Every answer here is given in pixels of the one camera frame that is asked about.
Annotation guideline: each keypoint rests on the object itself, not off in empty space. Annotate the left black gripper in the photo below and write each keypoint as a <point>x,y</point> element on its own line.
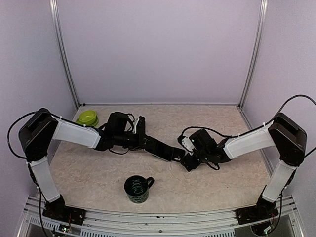
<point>140,143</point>

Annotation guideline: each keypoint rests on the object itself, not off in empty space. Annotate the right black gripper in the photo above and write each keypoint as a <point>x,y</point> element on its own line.
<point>187,161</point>

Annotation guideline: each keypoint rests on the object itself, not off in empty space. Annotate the black phone case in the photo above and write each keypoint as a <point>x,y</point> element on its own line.
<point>162,150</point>

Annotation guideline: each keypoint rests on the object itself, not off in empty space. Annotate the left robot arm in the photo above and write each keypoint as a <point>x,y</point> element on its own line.
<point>43,127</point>

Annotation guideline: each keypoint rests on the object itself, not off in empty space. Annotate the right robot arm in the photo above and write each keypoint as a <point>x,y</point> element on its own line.
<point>282,133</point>

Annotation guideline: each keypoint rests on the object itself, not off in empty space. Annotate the green plastic bowl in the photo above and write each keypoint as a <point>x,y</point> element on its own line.
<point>87,117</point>

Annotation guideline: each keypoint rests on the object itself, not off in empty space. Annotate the black mug green print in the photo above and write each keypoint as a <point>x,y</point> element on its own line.
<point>137,188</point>

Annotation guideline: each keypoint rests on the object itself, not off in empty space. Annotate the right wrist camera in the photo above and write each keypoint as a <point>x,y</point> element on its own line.
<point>186,143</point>

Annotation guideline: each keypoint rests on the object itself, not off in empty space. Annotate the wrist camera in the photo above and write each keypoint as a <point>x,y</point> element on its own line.
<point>139,126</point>
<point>186,143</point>

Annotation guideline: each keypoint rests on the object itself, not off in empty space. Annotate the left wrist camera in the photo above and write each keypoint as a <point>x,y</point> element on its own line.
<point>139,126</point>

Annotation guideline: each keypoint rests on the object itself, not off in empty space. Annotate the front aluminium rail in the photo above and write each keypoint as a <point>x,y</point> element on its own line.
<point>97,223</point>

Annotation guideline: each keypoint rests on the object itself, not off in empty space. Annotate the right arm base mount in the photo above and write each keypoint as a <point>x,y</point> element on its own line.
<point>258,212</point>

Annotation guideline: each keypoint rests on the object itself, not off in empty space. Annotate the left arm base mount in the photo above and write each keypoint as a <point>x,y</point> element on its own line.
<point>63,213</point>

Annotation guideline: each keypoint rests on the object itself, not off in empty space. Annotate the left aluminium frame post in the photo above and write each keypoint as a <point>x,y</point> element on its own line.
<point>62,50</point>

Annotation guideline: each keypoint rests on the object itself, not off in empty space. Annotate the aluminium frame post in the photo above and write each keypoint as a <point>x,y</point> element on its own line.
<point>62,50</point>
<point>255,53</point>

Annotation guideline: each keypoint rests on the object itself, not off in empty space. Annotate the right aluminium frame post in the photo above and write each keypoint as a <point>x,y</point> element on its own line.
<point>255,53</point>

